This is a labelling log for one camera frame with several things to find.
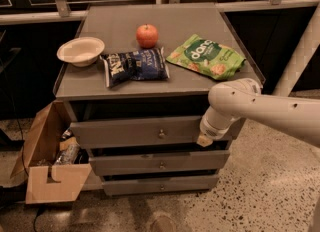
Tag grey drawer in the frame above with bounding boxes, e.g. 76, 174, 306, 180
89, 150, 230, 176
69, 115, 246, 150
102, 174, 218, 196

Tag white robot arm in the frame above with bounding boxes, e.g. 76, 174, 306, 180
192, 79, 320, 232

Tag dark blue chip bag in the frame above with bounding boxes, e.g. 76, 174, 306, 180
101, 48, 169, 88

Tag black floor cable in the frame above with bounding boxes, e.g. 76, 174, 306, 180
0, 55, 46, 232

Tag grey drawer cabinet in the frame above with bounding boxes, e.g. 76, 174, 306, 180
53, 3, 267, 197

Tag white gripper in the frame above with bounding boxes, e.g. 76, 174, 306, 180
196, 107, 240, 147

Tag brown cardboard box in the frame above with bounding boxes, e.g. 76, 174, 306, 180
11, 101, 91, 204

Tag grey top drawer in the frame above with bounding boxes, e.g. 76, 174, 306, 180
69, 115, 246, 150

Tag red apple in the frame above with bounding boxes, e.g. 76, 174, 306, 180
136, 24, 158, 48

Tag white paper bowl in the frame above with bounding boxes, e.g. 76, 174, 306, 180
57, 37, 105, 67

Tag green snack bag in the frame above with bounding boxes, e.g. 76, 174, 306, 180
166, 34, 246, 81

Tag grey middle drawer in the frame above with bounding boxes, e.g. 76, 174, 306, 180
89, 150, 230, 176

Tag grey bottom drawer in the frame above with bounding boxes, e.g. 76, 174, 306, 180
102, 174, 218, 196

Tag metal window railing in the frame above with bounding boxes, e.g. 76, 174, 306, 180
0, 0, 320, 26

